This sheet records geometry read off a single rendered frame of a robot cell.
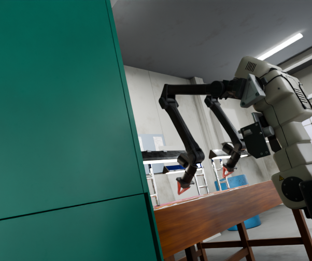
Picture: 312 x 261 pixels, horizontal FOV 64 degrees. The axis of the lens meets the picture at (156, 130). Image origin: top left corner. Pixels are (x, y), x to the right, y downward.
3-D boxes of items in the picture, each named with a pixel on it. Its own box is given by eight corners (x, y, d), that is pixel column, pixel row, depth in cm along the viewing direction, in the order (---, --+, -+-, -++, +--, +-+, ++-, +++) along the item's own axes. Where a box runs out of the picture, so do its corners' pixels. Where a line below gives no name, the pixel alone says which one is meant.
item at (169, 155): (191, 158, 182) (188, 148, 184) (123, 162, 138) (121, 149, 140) (183, 161, 188) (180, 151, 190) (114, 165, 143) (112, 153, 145)
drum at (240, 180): (238, 224, 517) (225, 178, 542) (268, 221, 471) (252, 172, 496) (220, 232, 475) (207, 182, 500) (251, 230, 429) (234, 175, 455)
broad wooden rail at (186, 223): (298, 195, 224) (291, 174, 229) (156, 262, 96) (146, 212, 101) (285, 197, 232) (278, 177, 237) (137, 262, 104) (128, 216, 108)
